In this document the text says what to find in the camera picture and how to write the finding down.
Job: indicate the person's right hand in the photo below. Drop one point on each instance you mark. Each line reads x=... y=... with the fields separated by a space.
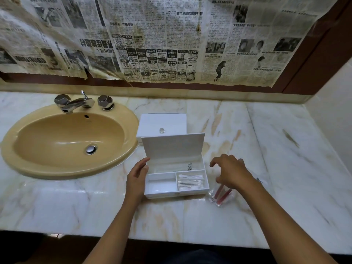
x=235 y=173

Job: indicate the person's left hand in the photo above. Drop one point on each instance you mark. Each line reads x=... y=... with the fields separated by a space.
x=136 y=182

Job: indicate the red item packet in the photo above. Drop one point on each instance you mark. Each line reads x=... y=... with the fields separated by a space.
x=221 y=196

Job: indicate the white box with round knob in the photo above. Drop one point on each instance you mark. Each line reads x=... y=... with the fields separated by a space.
x=173 y=147
x=162 y=122

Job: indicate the person's right forearm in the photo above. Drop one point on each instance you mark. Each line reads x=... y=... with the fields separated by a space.
x=286 y=228

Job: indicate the person's left forearm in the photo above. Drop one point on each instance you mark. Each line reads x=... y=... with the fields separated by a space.
x=112 y=236

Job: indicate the person's dark clothing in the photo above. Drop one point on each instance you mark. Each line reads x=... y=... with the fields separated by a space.
x=200 y=258

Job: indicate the chrome sink drain plug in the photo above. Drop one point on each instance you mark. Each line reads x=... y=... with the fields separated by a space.
x=91 y=149

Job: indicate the beige oval sink basin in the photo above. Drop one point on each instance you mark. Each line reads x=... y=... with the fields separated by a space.
x=66 y=142

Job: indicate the chrome faceted faucet knob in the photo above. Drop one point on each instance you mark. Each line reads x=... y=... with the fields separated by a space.
x=62 y=100
x=105 y=101

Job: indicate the chrome faucet spout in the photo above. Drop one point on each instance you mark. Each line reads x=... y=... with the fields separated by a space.
x=77 y=103

